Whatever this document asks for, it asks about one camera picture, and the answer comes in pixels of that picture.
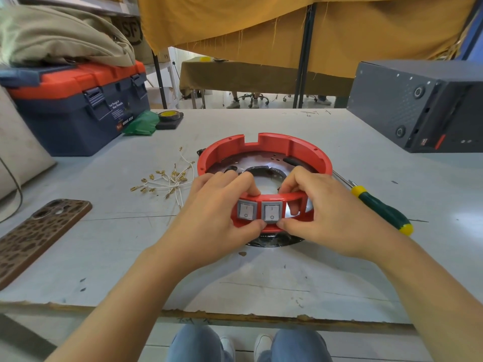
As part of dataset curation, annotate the person's left hand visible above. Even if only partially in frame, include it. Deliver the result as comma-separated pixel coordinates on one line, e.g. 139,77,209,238
152,170,267,278

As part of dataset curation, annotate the person's right hand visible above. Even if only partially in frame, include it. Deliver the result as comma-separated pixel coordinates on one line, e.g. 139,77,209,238
276,166,401,261

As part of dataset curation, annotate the red round plastic housing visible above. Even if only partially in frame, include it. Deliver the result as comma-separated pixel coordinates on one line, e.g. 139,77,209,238
196,132,333,233

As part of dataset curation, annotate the person's right forearm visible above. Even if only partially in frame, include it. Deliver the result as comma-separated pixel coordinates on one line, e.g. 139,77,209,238
368,234,483,362

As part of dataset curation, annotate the person's left forearm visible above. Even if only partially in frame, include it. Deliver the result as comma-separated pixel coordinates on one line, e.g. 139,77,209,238
45,245,213,362

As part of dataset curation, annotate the silver metal reflector plate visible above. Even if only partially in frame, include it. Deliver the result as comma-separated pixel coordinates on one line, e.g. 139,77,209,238
206,151,321,248

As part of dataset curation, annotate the person's right leg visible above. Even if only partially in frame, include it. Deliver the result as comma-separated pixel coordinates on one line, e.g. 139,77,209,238
258,327,333,362

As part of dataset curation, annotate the person's leg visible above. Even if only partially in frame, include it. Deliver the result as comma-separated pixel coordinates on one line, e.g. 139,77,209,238
165,323,228,362
258,327,333,362

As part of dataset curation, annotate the person's white right shoe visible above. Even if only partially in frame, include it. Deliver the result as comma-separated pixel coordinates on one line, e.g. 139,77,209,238
253,334,274,362

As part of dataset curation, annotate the person's white shoe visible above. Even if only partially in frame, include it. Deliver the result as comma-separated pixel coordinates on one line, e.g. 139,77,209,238
253,334,274,362
220,337,237,362

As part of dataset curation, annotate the person's white left shoe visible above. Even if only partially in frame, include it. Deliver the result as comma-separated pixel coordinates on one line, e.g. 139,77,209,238
220,337,237,362

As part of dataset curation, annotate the office chair base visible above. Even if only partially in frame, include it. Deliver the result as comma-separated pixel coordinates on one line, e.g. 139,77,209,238
238,93,270,108

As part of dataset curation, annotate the person's left leg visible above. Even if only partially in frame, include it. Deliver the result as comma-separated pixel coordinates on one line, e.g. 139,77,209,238
165,323,228,362

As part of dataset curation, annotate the table with olive cloth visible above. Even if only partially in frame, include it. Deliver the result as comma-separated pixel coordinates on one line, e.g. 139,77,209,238
179,56,354,110

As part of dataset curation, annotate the green plastic bag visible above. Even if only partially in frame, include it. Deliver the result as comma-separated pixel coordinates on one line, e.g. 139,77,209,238
123,111,160,136

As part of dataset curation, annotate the black metal pole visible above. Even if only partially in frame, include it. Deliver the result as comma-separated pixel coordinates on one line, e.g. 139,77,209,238
152,51,168,110
292,3,317,109

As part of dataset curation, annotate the grey metal computer case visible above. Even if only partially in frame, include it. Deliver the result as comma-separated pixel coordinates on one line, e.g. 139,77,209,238
346,60,483,154

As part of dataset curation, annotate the mustard yellow curtain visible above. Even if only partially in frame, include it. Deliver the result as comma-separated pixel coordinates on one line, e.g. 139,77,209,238
137,0,478,79

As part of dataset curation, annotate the blue orange toolbox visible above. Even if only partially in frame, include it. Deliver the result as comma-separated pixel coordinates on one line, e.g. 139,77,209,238
0,60,151,157

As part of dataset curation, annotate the phone with brown spotted case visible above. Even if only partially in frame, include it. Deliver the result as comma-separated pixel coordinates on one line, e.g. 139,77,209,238
0,199,93,291

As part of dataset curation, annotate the brown cardboard box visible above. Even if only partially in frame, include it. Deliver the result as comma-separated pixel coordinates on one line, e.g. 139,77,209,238
109,14,171,65

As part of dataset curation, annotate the beige padded board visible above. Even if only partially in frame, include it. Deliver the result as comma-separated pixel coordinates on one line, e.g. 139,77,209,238
0,86,58,202

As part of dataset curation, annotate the blue panel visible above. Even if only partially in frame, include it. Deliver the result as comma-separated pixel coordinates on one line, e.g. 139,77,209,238
455,0,483,61

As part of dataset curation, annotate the beige cloth bag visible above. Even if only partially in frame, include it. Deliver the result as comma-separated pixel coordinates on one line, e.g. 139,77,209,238
0,4,136,68

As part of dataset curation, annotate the white rocker switch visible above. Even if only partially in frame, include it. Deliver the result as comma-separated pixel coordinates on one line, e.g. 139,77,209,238
261,200,283,223
236,199,258,221

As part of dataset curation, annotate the green yellow handled screwdriver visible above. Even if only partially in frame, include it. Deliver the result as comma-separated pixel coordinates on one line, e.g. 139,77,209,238
331,170,414,237

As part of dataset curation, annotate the bundle of white terminal wires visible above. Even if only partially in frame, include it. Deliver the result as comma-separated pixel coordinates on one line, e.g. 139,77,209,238
130,147,196,208

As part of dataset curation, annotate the thin black cable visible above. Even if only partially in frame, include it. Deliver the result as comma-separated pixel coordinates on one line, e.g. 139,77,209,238
0,156,24,224

